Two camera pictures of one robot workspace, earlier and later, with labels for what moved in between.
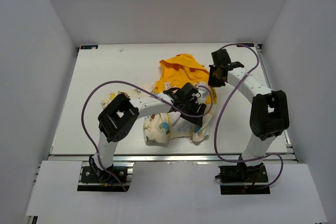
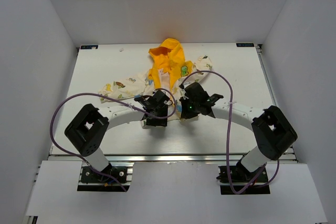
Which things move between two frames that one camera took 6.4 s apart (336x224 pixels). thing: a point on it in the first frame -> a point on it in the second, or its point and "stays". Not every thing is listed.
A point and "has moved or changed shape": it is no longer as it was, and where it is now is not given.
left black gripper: x=201 y=109 -> x=159 y=122
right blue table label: x=249 y=44 stays
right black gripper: x=211 y=82 -> x=186 y=114
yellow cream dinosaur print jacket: x=160 y=125 has moved or changed shape
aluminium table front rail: x=163 y=158 stays
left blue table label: x=88 y=46 stays
